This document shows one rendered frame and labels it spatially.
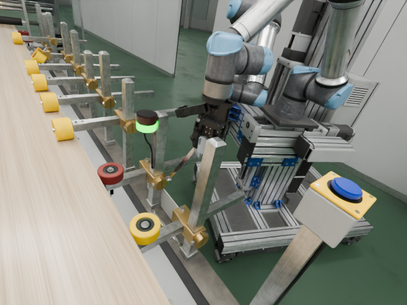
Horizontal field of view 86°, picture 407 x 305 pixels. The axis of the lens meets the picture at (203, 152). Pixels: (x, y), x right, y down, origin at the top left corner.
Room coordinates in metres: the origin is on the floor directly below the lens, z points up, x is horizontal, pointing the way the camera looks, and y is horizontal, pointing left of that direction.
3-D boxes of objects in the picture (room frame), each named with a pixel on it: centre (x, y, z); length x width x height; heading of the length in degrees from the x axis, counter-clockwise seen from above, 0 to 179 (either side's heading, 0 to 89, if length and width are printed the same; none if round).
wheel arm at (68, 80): (1.19, 0.70, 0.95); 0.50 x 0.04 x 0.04; 135
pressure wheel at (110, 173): (0.54, 0.29, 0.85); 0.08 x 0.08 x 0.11
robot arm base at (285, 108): (1.07, -0.37, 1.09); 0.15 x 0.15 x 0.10
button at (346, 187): (0.26, -0.21, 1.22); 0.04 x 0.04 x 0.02
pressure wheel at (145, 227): (0.37, 0.11, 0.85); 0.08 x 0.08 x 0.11
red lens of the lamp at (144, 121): (0.58, 0.19, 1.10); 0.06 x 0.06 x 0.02
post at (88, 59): (1.15, 0.69, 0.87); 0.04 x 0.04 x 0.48; 45
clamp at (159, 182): (0.63, 0.17, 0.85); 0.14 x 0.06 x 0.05; 45
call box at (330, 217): (0.26, -0.21, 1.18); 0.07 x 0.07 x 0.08; 45
